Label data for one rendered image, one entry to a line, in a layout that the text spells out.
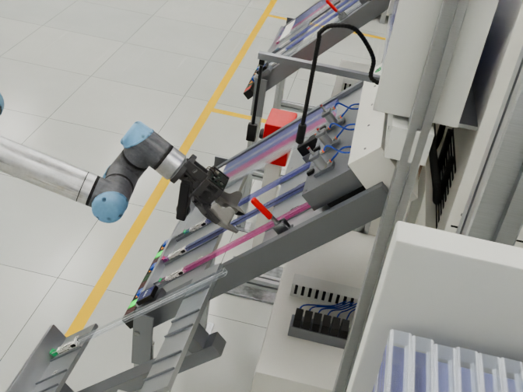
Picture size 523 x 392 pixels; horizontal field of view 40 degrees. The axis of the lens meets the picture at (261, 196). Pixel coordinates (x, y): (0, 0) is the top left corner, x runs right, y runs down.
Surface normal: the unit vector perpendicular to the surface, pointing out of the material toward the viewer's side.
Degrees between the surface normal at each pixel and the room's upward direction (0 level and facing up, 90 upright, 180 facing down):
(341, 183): 90
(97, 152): 0
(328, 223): 90
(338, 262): 0
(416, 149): 90
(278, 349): 0
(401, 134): 90
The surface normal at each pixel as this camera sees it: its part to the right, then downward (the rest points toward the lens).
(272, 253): -0.19, 0.52
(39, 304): 0.14, -0.82
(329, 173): -0.59, -0.74
